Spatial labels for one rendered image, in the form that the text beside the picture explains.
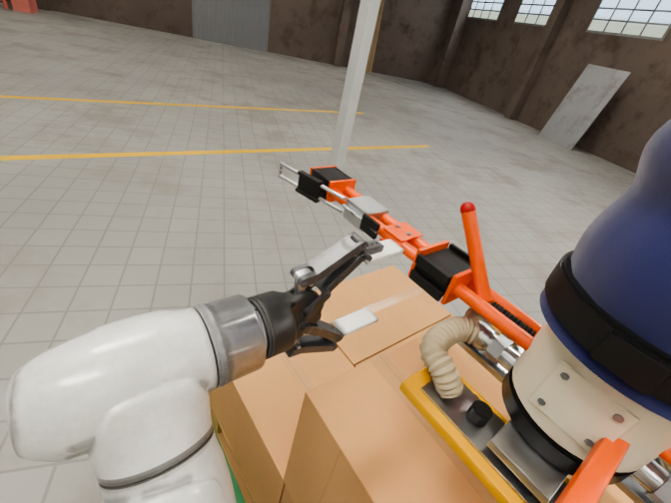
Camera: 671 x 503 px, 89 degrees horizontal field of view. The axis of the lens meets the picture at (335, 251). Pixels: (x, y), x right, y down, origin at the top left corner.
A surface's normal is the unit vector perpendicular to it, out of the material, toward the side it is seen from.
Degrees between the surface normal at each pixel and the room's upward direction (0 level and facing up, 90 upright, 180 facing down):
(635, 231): 76
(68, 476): 0
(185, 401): 59
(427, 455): 0
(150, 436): 53
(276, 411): 0
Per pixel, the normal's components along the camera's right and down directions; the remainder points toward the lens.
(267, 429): 0.19, -0.81
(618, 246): -0.94, -0.31
